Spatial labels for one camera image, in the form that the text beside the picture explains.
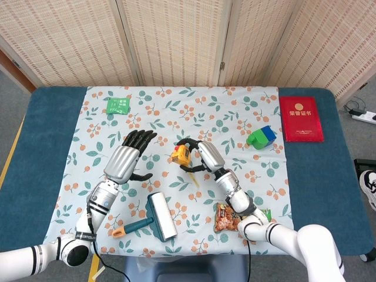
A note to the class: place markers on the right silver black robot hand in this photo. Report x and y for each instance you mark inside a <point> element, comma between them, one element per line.
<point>211,157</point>

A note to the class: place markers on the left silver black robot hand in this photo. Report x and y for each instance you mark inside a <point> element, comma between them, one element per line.
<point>122,163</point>

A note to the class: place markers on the yellow tape measure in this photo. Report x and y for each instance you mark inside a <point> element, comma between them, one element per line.
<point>182,155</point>

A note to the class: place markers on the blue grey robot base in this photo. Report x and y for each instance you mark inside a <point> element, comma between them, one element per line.
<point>188,270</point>

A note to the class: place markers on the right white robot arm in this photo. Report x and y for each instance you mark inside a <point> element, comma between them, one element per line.
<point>279,235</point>

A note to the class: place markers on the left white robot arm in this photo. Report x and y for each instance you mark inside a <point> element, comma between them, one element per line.
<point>100,199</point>

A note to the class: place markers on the floral patterned tablecloth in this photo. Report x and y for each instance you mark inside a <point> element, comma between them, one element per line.
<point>176,117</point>

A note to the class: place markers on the green and blue toy block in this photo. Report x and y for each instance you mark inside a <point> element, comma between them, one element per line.
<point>261,138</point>

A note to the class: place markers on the green foil packet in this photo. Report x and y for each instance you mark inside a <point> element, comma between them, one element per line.
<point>118,105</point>

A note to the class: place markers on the orange green snack bag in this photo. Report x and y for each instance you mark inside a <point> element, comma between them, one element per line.
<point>224,218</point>

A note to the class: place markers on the dark blue table mat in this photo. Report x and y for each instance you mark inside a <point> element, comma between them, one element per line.
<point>44,132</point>

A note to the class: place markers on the metal screen hinge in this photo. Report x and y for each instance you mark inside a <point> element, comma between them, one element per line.
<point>363,86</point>
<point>16,64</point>
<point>222,65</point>

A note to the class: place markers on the red certificate folder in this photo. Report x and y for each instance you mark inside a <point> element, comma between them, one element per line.
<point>301,120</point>

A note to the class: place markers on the woven folding screen panel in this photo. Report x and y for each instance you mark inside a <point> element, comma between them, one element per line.
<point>332,44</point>
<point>176,41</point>
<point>67,41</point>
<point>255,41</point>

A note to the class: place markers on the black stand base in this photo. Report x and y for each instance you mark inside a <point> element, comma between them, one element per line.
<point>364,164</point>

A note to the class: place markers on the white power strip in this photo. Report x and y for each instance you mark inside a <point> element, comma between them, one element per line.
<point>364,116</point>

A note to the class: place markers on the black white sneaker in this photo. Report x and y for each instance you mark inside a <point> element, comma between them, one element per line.
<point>368,185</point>

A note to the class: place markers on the table caster wheel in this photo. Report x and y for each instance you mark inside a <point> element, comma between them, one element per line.
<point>365,257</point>

